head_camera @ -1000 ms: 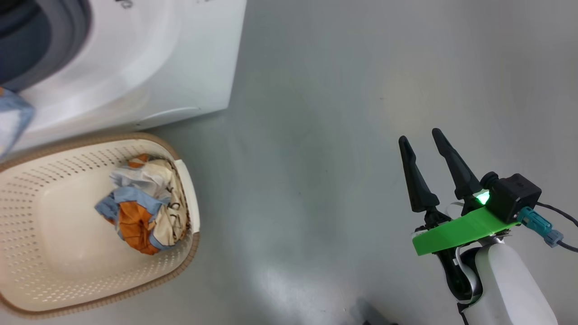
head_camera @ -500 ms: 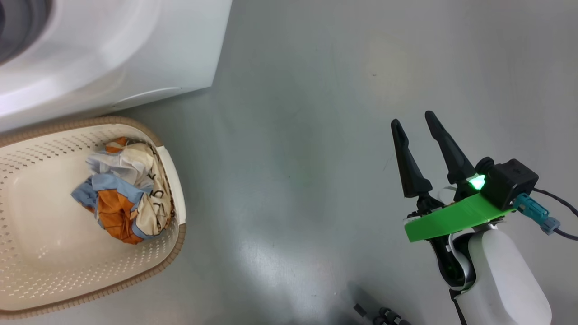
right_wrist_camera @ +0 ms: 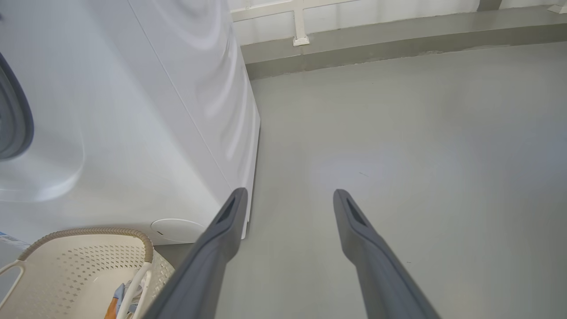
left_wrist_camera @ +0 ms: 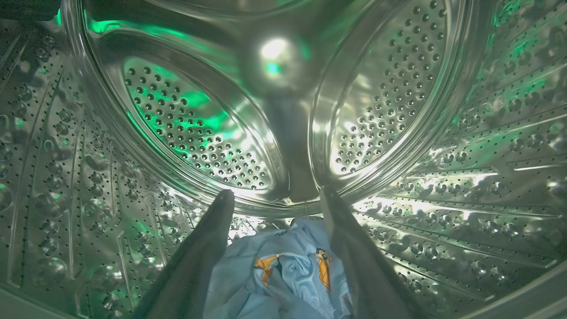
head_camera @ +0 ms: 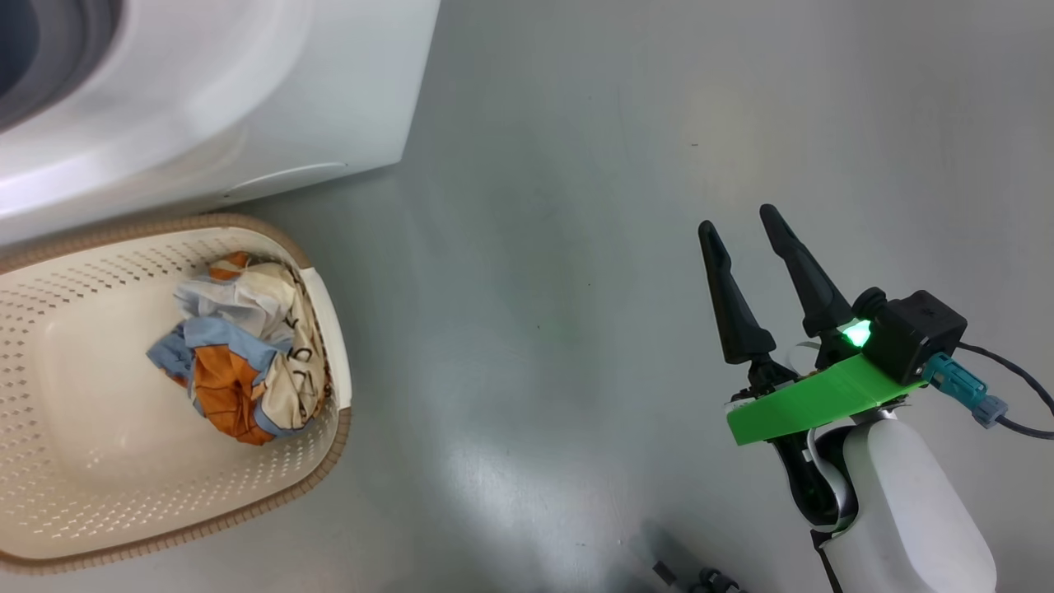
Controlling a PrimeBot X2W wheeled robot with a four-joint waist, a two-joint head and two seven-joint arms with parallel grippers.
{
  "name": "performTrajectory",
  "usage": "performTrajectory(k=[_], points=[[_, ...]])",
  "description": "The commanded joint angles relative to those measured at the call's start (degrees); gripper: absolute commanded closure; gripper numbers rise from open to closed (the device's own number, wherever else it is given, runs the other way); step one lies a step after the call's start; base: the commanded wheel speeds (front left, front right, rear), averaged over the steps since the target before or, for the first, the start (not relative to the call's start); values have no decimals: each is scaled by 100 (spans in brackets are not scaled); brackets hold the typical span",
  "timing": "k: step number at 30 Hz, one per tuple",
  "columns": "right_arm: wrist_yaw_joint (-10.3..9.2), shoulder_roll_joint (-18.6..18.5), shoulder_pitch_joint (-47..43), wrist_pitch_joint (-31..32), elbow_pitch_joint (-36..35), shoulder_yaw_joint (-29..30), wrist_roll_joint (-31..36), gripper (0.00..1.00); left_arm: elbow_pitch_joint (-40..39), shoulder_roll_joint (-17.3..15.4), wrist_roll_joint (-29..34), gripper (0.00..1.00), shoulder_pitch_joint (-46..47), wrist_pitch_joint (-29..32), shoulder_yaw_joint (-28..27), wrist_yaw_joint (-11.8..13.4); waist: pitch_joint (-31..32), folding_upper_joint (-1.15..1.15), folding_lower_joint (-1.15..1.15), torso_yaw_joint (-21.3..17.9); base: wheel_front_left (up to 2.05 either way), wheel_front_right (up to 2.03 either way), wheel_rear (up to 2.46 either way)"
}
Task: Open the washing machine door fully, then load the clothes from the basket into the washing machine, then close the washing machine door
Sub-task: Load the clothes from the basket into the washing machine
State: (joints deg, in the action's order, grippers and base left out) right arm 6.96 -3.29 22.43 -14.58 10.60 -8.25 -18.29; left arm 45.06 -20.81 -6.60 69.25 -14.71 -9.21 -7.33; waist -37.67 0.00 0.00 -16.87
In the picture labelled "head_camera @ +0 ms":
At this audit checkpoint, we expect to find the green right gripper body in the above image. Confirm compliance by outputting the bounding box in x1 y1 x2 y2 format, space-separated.
726 319 926 446

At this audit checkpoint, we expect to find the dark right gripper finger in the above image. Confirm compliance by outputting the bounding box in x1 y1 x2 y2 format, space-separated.
697 220 777 367
759 203 856 339

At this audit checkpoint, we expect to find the orange cream blue garment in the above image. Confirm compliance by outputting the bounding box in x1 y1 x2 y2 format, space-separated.
147 251 333 446

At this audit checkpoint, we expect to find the white front-load washing machine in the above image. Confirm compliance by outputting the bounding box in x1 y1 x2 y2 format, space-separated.
0 0 442 247

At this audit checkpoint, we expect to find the cream perforated laundry basket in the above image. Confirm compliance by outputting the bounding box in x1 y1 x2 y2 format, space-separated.
0 212 354 576

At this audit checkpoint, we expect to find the grey rubber door seal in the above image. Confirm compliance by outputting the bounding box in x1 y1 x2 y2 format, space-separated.
0 0 125 133

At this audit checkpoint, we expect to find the round white filter cover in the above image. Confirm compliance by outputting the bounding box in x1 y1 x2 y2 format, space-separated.
221 161 352 203

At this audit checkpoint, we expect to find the teal right camera connector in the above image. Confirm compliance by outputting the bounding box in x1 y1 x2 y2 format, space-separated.
922 353 1010 429

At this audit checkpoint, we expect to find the black right camera cable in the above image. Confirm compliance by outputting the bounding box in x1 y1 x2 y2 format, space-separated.
958 342 1054 441

